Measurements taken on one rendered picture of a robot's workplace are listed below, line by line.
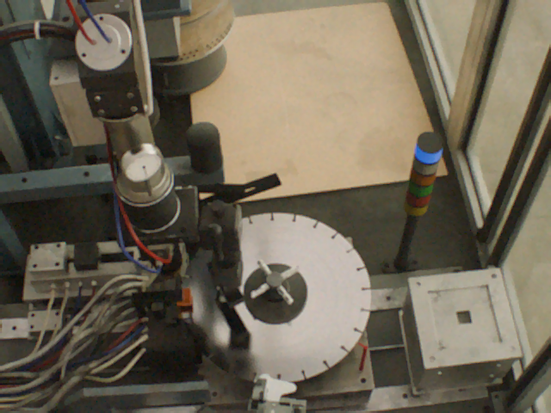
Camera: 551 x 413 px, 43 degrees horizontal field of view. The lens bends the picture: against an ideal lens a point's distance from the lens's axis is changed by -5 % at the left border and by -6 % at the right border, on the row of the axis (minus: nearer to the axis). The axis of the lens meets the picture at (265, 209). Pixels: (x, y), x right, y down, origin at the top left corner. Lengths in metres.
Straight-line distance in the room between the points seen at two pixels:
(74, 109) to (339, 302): 0.59
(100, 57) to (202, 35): 0.90
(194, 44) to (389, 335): 0.76
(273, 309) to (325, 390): 0.18
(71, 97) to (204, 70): 0.91
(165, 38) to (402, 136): 0.73
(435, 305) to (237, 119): 0.70
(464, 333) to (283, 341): 0.33
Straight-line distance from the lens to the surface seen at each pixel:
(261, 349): 1.23
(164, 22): 1.18
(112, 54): 0.77
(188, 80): 1.78
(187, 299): 1.26
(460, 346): 1.32
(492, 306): 1.36
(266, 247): 1.32
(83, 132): 0.96
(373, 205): 1.61
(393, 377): 1.43
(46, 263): 1.45
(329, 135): 1.72
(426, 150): 1.19
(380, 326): 1.47
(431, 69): 1.84
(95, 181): 1.33
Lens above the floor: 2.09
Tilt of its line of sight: 57 degrees down
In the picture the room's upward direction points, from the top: 4 degrees counter-clockwise
